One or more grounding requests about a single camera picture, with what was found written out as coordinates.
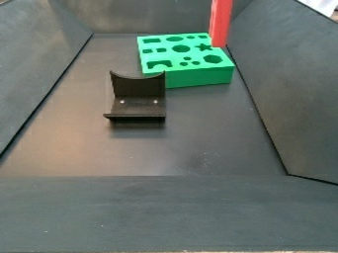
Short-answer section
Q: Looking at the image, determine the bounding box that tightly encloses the red rectangular block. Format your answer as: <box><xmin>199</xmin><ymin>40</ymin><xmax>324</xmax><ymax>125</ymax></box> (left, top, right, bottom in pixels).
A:
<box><xmin>209</xmin><ymin>0</ymin><xmax>234</xmax><ymax>47</ymax></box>

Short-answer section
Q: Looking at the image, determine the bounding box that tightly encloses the green shape-sorter board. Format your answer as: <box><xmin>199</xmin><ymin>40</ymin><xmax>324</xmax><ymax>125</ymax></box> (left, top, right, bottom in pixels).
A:
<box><xmin>137</xmin><ymin>33</ymin><xmax>235</xmax><ymax>88</ymax></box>

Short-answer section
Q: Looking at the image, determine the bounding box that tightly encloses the black curved holder stand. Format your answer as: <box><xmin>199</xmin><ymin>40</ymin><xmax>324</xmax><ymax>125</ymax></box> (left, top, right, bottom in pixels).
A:
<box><xmin>103</xmin><ymin>71</ymin><xmax>167</xmax><ymax>121</ymax></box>

